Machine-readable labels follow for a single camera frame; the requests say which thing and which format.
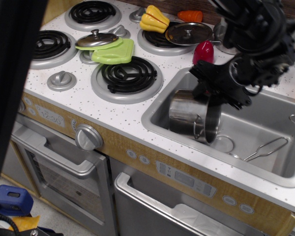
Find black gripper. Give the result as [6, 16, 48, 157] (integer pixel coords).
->
[189, 55, 258, 110]

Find steel pot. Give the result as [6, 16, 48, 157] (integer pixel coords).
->
[169, 89, 221, 145]

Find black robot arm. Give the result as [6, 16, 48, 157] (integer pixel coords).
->
[189, 0, 295, 110]

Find flat steel pot lid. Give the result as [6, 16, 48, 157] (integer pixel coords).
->
[165, 22, 213, 46]

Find grey sink basin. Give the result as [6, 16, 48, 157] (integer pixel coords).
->
[142, 68, 295, 187]

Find domed steel pot lid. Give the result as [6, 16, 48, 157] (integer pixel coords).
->
[76, 29, 119, 47]

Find red toy cup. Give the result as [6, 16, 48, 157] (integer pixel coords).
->
[192, 40, 214, 65]

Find small steel saucepan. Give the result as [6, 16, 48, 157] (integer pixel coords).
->
[212, 18, 238, 55]

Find front right black burner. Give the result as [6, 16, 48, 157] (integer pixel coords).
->
[90, 56, 163, 104]

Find black burner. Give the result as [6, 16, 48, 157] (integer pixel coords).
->
[90, 56, 163, 104]
[30, 30, 77, 70]
[64, 0, 121, 32]
[137, 29, 195, 57]

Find back right black burner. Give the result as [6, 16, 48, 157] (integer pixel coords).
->
[137, 29, 195, 57]

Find orange toy carrot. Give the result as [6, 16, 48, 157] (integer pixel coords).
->
[177, 10, 203, 23]

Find yellow toy bell pepper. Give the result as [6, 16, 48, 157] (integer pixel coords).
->
[140, 5, 170, 33]

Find green plastic cutting board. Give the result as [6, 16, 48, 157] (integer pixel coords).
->
[91, 39, 134, 65]

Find grey back stove knob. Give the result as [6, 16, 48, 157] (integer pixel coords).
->
[129, 7, 146, 23]

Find grey stove knob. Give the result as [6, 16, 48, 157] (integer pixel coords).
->
[129, 7, 146, 23]
[108, 25, 131, 39]
[47, 71, 77, 91]

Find grey middle stove knob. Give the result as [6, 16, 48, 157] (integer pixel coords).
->
[108, 25, 131, 39]

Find grey knob under board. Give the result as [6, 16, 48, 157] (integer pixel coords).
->
[80, 50, 98, 65]

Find right oven dial knob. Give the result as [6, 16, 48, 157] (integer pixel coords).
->
[75, 123, 104, 151]

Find oven dial knob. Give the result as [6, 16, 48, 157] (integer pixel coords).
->
[18, 100, 26, 112]
[75, 123, 104, 151]

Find back left black burner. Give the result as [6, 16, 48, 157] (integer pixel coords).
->
[64, 0, 121, 32]

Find grey front stove knob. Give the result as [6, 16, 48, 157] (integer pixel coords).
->
[47, 71, 77, 91]

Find front left black burner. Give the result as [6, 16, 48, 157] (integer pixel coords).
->
[30, 30, 77, 70]

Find left oven dial knob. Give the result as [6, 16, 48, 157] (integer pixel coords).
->
[18, 100, 26, 112]

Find blue clamp tool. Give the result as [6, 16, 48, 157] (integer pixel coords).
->
[0, 184, 33, 216]

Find yellow tape piece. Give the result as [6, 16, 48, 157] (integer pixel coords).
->
[12, 215, 40, 232]

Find wire utensil in sink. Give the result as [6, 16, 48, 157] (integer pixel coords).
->
[229, 137, 289, 162]

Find dishwasher door with handle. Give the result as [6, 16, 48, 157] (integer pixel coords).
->
[111, 159, 263, 236]

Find oven door with handle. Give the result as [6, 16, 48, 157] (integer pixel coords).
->
[11, 114, 118, 236]

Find black foreground post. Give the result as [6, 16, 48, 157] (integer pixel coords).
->
[0, 0, 48, 173]

